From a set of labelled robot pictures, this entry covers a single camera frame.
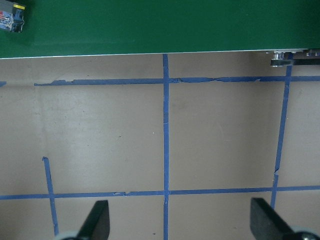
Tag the red push button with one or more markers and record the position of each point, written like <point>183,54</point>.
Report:
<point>12,16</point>

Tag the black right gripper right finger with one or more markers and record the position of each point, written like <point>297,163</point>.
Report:
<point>265,223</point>

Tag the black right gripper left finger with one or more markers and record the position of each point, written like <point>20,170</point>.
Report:
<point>97,224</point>

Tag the green conveyor belt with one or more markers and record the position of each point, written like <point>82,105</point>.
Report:
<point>60,28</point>

